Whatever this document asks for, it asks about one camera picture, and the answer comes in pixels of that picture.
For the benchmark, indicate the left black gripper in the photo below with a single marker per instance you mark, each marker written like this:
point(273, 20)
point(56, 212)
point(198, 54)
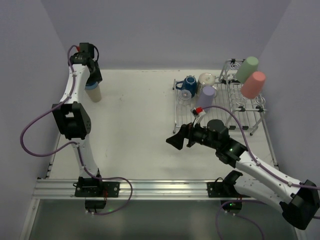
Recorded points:
point(93, 79)

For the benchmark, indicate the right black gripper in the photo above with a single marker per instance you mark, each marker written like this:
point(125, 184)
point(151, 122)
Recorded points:
point(189, 135)

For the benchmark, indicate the light blue plastic cup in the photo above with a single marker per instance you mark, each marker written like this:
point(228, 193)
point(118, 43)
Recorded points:
point(91, 86)

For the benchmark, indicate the beige plastic cup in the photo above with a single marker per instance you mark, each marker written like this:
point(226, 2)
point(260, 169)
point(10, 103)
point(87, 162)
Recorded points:
point(95, 95)

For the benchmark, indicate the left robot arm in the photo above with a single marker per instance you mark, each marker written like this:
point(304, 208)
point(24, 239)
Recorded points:
point(71, 118)

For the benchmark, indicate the clear drinking glass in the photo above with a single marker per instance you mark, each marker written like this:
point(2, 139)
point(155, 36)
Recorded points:
point(184, 97)

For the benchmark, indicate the lavender plastic cup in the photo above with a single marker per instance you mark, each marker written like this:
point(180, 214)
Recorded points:
point(206, 97)

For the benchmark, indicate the dark blue ceramic mug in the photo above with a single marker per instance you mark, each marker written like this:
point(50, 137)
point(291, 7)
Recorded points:
point(189, 84)

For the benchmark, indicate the white patterned mug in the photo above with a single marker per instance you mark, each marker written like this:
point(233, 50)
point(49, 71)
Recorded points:
point(205, 79)

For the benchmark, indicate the pink plastic cup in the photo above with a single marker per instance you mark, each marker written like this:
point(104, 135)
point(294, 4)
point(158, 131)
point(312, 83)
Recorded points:
point(253, 85)

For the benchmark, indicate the green plastic cup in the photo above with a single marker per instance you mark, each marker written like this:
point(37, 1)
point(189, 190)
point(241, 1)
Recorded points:
point(249, 66)

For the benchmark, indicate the metal wire dish rack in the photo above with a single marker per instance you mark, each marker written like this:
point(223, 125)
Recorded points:
point(249, 112)

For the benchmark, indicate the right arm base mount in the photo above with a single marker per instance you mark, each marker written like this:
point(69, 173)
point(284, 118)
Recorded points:
point(224, 188)

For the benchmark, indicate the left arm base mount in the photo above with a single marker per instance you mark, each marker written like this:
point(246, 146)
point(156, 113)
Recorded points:
point(96, 192)

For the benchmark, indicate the aluminium mounting rail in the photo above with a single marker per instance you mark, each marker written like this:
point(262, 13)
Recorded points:
point(59, 189)

